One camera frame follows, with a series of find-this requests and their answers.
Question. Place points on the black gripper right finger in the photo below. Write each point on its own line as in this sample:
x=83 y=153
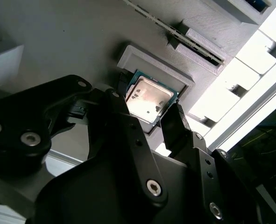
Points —
x=175 y=130

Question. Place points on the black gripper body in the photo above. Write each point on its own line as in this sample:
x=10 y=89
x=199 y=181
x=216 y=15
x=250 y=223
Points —
x=81 y=198

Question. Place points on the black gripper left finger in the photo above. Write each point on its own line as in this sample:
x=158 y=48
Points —
x=128 y=140

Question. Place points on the CPU with silver top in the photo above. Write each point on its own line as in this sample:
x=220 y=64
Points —
x=149 y=100

